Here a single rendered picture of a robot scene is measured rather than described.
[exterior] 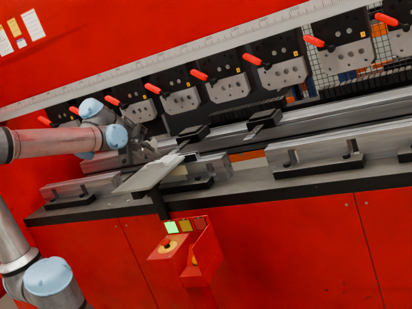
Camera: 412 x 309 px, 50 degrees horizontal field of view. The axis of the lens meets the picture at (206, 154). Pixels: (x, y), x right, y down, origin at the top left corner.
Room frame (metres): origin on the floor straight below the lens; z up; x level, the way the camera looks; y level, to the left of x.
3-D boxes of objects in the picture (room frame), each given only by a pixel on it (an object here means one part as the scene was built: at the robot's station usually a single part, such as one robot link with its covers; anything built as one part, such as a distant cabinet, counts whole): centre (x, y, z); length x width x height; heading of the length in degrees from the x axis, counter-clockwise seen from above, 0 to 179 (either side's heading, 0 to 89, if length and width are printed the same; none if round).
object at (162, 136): (1.72, 0.15, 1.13); 0.10 x 0.02 x 0.10; 58
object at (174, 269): (1.39, 0.19, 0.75); 0.20 x 0.16 x 0.18; 60
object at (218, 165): (1.69, 0.10, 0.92); 0.39 x 0.06 x 0.10; 58
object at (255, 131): (1.66, -0.23, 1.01); 0.26 x 0.12 x 0.05; 148
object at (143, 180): (1.59, 0.23, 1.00); 0.26 x 0.18 x 0.01; 148
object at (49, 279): (1.09, 0.51, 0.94); 0.13 x 0.12 x 0.14; 44
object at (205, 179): (1.65, 0.15, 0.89); 0.30 x 0.05 x 0.03; 58
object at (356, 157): (1.34, -0.33, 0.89); 0.30 x 0.05 x 0.03; 58
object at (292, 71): (1.41, -0.34, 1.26); 0.15 x 0.09 x 0.17; 58
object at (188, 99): (1.62, 0.00, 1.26); 0.15 x 0.09 x 0.17; 58
